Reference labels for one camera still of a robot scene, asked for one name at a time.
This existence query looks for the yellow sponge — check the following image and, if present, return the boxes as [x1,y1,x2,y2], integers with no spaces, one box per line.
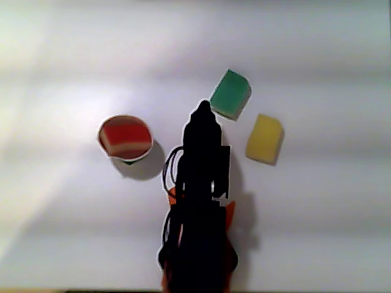
[245,114,285,167]

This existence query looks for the white paper cup green band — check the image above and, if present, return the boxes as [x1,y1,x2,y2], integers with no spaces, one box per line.
[97,114,153,167]

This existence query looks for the red sponge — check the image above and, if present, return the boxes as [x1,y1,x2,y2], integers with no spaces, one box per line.
[100,117,152,159]

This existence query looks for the black cable bundle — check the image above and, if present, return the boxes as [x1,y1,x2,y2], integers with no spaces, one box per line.
[161,146,185,247]

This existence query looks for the green sponge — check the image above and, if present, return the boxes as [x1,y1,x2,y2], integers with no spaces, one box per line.
[209,69,253,122]

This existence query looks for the orange tape strip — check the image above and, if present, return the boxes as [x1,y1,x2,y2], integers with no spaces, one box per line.
[166,187,184,206]
[160,267,172,292]
[224,200,236,233]

